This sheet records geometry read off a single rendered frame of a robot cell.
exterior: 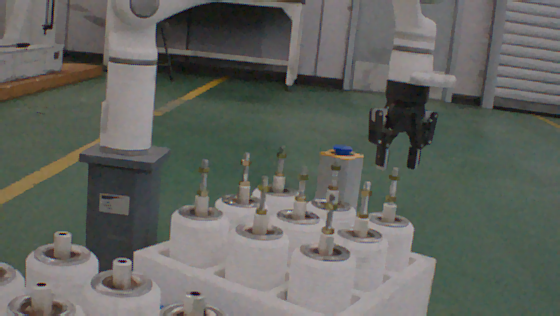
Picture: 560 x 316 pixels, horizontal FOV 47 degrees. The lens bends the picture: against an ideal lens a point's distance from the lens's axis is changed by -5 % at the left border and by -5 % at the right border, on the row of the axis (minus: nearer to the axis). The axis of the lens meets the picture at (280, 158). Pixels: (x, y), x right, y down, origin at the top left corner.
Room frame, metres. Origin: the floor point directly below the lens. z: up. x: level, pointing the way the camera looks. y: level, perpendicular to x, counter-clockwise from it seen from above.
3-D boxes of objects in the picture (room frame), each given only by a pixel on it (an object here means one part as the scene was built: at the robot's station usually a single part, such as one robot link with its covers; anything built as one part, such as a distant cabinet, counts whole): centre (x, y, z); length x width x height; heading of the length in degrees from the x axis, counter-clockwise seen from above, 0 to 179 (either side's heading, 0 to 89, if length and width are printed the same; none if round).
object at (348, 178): (1.39, -0.13, 0.16); 0.07 x 0.07 x 0.31; 59
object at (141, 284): (0.74, 0.17, 0.25); 0.08 x 0.08 x 0.01
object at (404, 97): (1.14, -0.20, 0.46); 0.08 x 0.08 x 0.09
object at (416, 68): (1.13, -0.21, 0.53); 0.11 x 0.09 x 0.06; 31
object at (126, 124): (1.26, 0.30, 0.39); 0.09 x 0.09 x 0.17; 87
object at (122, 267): (0.74, 0.17, 0.26); 0.02 x 0.02 x 0.03
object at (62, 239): (0.81, 0.27, 0.26); 0.02 x 0.02 x 0.03
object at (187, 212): (1.06, 0.12, 0.25); 0.08 x 0.08 x 0.01
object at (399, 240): (1.14, -0.20, 0.16); 0.10 x 0.10 x 0.18
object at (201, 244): (1.06, 0.12, 0.16); 0.10 x 0.10 x 0.18
